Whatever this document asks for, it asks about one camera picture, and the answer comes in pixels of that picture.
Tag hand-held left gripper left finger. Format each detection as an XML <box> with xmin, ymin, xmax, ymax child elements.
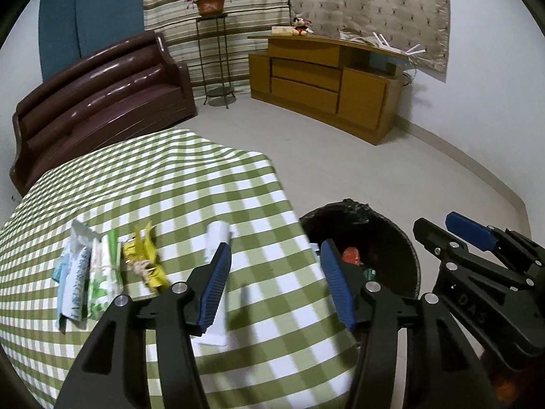
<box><xmin>55</xmin><ymin>242</ymin><xmax>233</xmax><ymax>409</ymax></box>

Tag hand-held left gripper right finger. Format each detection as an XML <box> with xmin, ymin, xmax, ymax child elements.
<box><xmin>320</xmin><ymin>239</ymin><xmax>497</xmax><ymax>409</ymax></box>

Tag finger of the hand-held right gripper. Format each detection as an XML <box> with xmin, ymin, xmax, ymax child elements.
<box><xmin>445</xmin><ymin>212</ymin><xmax>535</xmax><ymax>265</ymax></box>
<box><xmin>413</xmin><ymin>217</ymin><xmax>526</xmax><ymax>290</ymax></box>

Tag black lined trash bin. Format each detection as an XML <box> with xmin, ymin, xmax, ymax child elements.
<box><xmin>299</xmin><ymin>199</ymin><xmax>422</xmax><ymax>307</ymax></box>

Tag white paper tube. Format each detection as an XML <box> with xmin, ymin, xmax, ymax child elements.
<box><xmin>189</xmin><ymin>221</ymin><xmax>239</xmax><ymax>348</ymax></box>

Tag yellow wrapper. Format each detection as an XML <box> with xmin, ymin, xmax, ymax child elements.
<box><xmin>121</xmin><ymin>222</ymin><xmax>169</xmax><ymax>294</ymax></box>

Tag green white packet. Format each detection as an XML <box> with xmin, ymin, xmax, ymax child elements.
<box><xmin>87</xmin><ymin>229</ymin><xmax>124</xmax><ymax>320</ymax></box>

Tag white blue printed packet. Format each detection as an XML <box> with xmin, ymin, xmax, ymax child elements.
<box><xmin>57</xmin><ymin>221</ymin><xmax>103</xmax><ymax>333</ymax></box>

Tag light blue packet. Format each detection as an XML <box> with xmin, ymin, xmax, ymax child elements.
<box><xmin>52</xmin><ymin>239</ymin><xmax>79</xmax><ymax>284</ymax></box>

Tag green checked tablecloth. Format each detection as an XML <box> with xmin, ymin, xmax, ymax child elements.
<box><xmin>0</xmin><ymin>130</ymin><xmax>362</xmax><ymax>409</ymax></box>

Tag wooden cabinet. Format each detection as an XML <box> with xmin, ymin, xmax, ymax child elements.
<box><xmin>248</xmin><ymin>34</ymin><xmax>404</xmax><ymax>146</ymax></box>

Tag white router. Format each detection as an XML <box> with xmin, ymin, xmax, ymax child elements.
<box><xmin>371</xmin><ymin>32</ymin><xmax>426</xmax><ymax>56</ymax></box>

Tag black metal plant stand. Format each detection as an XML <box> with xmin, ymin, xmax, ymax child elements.
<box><xmin>195</xmin><ymin>14</ymin><xmax>237</xmax><ymax>108</ymax></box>

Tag silver plastic bag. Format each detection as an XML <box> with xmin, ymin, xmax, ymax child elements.
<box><xmin>338</xmin><ymin>29</ymin><xmax>373</xmax><ymax>45</ymax></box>

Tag brown leather sofa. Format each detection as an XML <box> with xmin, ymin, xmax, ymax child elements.
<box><xmin>9</xmin><ymin>30</ymin><xmax>199</xmax><ymax>199</ymax></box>

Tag beige patterned curtain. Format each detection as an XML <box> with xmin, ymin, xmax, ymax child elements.
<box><xmin>289</xmin><ymin>0</ymin><xmax>451</xmax><ymax>84</ymax></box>

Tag potted plant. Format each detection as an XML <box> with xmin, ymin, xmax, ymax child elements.
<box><xmin>184</xmin><ymin>0</ymin><xmax>240</xmax><ymax>18</ymax></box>

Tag blue curtain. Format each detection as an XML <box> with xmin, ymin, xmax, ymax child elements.
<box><xmin>38</xmin><ymin>0</ymin><xmax>145</xmax><ymax>84</ymax></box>

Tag black cables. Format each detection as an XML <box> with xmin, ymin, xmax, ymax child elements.
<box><xmin>400</xmin><ymin>62</ymin><xmax>420</xmax><ymax>86</ymax></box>

